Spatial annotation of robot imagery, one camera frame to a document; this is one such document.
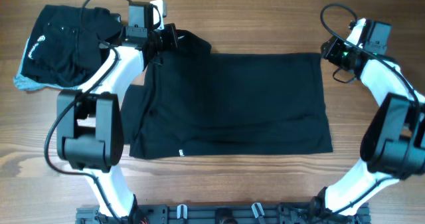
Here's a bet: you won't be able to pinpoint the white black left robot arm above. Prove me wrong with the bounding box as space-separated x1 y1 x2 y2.
48 47 139 223

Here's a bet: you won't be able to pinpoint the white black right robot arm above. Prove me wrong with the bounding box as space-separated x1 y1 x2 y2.
308 37 424 223

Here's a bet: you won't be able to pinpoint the folded black polo shirt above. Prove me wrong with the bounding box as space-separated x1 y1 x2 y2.
21 5 122 88

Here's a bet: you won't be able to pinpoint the folded light blue jeans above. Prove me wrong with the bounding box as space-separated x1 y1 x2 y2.
13 39 61 92

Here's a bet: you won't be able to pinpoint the black t-shirt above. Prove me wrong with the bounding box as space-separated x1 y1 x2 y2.
121 30 333 160

